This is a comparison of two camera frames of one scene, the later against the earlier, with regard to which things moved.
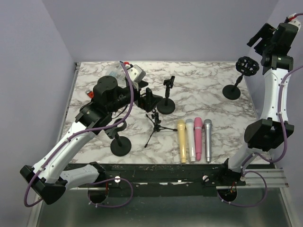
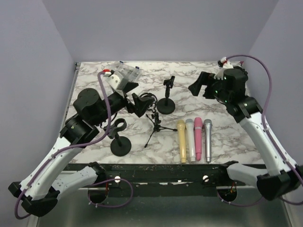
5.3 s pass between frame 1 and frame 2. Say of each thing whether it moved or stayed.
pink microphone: stayed
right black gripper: moved
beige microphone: stayed
